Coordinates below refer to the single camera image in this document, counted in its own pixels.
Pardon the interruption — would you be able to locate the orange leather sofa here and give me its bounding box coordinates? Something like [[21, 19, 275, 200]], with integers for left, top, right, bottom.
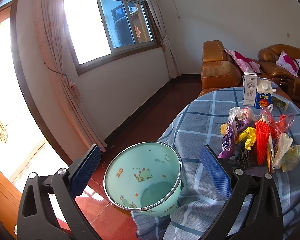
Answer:
[[258, 44, 300, 101]]

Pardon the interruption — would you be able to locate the blue plaid tablecloth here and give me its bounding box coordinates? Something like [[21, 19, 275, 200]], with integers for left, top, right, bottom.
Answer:
[[132, 88, 300, 239]]

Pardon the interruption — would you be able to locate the red foam fruit net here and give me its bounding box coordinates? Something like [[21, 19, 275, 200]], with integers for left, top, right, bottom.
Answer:
[[255, 120, 270, 166]]

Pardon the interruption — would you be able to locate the orange leather armchair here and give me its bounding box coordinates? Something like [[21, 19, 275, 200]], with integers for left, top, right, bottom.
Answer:
[[198, 39, 271, 98]]

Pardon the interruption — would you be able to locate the clear plastic bag red print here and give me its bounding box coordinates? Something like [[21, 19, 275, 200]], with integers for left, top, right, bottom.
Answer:
[[228, 107, 261, 121]]

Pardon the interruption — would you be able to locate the purple snack wrapper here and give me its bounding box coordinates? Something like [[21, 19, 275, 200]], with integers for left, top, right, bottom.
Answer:
[[218, 115, 250, 159]]

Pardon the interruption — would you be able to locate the pink curtain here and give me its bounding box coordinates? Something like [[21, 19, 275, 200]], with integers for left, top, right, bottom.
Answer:
[[146, 0, 180, 79], [33, 0, 107, 152]]

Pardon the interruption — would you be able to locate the pink curtain left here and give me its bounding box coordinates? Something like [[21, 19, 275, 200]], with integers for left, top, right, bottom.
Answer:
[[33, 0, 107, 152]]

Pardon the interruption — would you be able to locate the pink floral pillow on sofa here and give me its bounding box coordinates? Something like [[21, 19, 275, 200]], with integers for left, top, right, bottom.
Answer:
[[276, 51, 299, 76]]

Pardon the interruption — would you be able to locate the wooden door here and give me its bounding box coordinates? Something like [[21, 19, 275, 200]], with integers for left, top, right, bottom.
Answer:
[[0, 171, 21, 239]]

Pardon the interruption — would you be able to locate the dark green snack packet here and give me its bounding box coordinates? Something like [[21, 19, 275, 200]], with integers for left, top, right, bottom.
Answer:
[[272, 95, 289, 111]]

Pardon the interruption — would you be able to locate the pink curtain right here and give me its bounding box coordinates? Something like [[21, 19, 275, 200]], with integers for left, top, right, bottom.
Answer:
[[146, 0, 180, 79]]

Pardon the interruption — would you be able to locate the blue Look milk carton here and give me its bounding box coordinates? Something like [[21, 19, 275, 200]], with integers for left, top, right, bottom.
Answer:
[[255, 77, 273, 109]]

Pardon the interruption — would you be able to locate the pale green plastic bag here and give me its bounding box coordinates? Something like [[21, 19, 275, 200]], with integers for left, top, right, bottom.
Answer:
[[281, 145, 300, 172]]

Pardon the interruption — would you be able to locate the orange snack wrapper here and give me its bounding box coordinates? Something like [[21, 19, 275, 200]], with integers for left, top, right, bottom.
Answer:
[[267, 131, 274, 173]]

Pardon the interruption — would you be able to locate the white plastic bag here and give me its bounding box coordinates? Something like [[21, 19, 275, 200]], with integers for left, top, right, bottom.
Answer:
[[273, 133, 293, 170]]

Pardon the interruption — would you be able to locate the yellow wrapper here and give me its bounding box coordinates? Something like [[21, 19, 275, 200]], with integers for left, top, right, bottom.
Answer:
[[236, 127, 256, 150]]

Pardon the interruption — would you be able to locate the black foam net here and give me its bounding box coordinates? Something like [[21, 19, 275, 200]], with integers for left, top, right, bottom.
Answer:
[[235, 150, 251, 170]]

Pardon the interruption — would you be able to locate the window with dark frame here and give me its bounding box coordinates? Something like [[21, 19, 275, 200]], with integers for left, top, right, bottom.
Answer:
[[63, 0, 161, 75]]

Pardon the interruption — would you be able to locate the white tall carton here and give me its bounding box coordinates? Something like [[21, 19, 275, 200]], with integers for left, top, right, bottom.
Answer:
[[243, 73, 257, 106]]

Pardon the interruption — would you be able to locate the mint green trash bin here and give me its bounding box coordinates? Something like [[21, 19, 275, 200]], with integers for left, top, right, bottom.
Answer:
[[103, 141, 183, 217]]

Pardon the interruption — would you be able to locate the pink floral pillow on armchair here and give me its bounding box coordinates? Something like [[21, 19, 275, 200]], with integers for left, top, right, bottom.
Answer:
[[224, 49, 261, 74]]

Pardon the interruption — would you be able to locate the yellow sponge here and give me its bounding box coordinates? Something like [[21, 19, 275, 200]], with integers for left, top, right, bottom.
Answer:
[[220, 123, 228, 135]]

